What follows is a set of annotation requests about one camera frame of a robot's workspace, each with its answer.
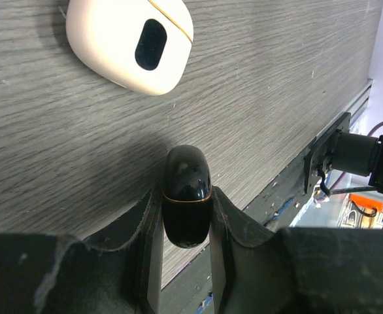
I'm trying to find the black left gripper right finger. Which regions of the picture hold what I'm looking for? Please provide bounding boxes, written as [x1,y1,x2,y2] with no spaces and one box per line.
[210,188,383,313]

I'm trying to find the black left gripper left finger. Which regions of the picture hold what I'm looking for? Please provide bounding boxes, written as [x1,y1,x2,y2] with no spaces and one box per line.
[0,189,163,313]

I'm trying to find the black earbud charging case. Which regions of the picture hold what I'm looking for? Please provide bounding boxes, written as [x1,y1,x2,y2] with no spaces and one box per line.
[161,145,213,249]

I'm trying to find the beige earbud charging case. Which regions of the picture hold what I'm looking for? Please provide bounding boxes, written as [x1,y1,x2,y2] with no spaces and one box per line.
[65,0,193,96]

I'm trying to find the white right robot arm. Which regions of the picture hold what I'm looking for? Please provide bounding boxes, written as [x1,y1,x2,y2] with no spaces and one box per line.
[320,132,383,196]

